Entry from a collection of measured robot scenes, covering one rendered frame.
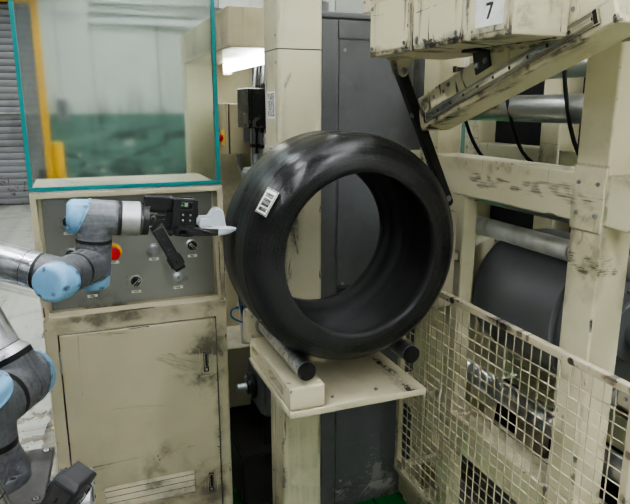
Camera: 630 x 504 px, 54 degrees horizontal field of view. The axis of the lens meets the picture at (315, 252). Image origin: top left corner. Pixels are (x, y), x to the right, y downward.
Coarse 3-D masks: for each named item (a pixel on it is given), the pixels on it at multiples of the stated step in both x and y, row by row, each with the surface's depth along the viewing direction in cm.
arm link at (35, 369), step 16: (0, 320) 138; (0, 336) 137; (16, 336) 141; (0, 352) 136; (16, 352) 137; (32, 352) 141; (0, 368) 135; (16, 368) 137; (32, 368) 139; (48, 368) 144; (32, 384) 137; (48, 384) 143; (32, 400) 137
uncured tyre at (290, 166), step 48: (288, 144) 146; (336, 144) 137; (384, 144) 141; (240, 192) 147; (288, 192) 133; (384, 192) 171; (432, 192) 146; (240, 240) 137; (384, 240) 174; (432, 240) 150; (240, 288) 144; (288, 288) 137; (384, 288) 175; (432, 288) 151; (288, 336) 142; (336, 336) 144; (384, 336) 149
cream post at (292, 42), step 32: (288, 0) 160; (320, 0) 163; (288, 32) 162; (320, 32) 165; (288, 64) 163; (320, 64) 167; (288, 96) 165; (320, 96) 169; (288, 128) 167; (320, 128) 171; (320, 192) 175; (320, 224) 177; (288, 256) 175; (320, 256) 179; (320, 288) 182; (320, 416) 192; (288, 448) 189; (320, 448) 194; (288, 480) 192
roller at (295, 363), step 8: (264, 328) 168; (272, 336) 162; (272, 344) 161; (280, 344) 156; (280, 352) 155; (288, 352) 151; (296, 352) 149; (288, 360) 149; (296, 360) 146; (304, 360) 144; (296, 368) 144; (304, 368) 143; (312, 368) 144; (304, 376) 143; (312, 376) 144
